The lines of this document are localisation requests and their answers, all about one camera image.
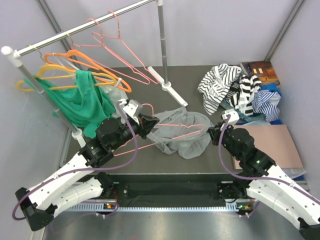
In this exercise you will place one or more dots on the orange plastic hanger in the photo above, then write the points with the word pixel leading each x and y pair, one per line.
pixel 80 58

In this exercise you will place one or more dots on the blue white striped shirt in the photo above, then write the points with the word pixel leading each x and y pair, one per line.
pixel 266 102

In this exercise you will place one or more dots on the pink cardboard sheet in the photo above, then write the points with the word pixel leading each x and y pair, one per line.
pixel 277 143

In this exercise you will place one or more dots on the blue garment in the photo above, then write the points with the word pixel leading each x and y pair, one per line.
pixel 271 87

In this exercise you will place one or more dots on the black white striped shirt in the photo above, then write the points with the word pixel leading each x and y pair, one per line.
pixel 215 85

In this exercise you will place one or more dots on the grey slotted cable duct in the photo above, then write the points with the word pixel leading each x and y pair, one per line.
pixel 108 207

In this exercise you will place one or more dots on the green tank top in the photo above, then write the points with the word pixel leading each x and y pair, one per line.
pixel 85 106

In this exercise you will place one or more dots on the grey tank top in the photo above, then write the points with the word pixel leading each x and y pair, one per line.
pixel 181 131

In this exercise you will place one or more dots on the bold black white striped garment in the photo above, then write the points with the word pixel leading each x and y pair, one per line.
pixel 241 94

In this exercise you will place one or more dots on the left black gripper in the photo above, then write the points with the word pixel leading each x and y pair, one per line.
pixel 146 124

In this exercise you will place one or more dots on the book with dark cover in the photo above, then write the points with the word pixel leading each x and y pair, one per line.
pixel 262 69

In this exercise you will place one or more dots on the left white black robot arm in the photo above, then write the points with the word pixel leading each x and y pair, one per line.
pixel 81 179

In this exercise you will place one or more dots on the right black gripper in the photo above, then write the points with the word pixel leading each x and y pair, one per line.
pixel 213 131

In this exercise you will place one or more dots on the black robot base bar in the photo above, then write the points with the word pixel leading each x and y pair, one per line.
pixel 176 189

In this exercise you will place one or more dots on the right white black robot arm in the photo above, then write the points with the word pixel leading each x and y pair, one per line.
pixel 264 180

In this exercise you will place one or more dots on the pink wire hanger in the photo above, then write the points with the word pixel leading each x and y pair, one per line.
pixel 136 35
pixel 160 124
pixel 127 57

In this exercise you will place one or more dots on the white garment on hanger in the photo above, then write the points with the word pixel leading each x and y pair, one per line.
pixel 113 92

